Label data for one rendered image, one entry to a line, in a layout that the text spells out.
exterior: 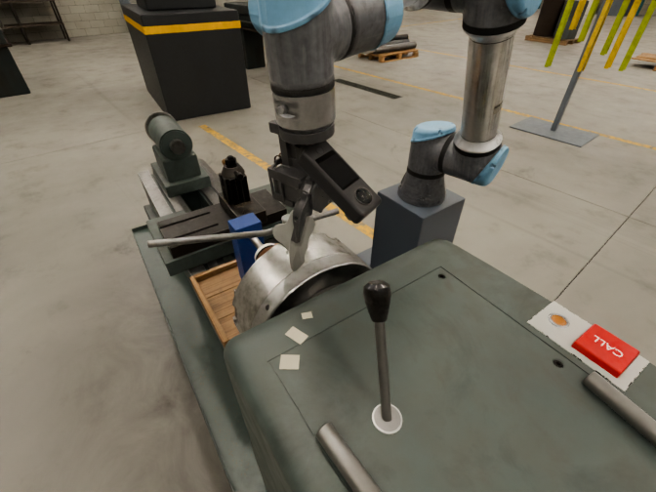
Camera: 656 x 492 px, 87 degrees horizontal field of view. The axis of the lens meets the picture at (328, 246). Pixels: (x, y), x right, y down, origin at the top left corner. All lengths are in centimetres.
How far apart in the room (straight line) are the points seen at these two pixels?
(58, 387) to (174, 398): 62
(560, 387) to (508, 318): 11
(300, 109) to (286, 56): 6
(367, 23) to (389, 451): 48
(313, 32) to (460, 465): 48
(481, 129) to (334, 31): 59
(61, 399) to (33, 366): 32
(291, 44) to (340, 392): 40
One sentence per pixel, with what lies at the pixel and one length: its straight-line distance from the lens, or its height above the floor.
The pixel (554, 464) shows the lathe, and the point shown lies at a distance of 51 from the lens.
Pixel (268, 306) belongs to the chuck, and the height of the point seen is 119.
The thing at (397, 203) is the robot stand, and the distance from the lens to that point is 111.
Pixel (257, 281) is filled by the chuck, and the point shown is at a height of 120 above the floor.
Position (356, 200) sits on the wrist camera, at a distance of 43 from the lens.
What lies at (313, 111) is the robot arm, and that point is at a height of 155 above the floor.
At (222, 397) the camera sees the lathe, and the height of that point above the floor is 54.
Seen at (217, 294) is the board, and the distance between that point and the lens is 114.
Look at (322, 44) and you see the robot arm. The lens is 41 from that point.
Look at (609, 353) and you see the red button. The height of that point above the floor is 127.
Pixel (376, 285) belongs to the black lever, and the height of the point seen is 140.
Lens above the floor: 168
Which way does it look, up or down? 39 degrees down
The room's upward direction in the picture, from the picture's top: straight up
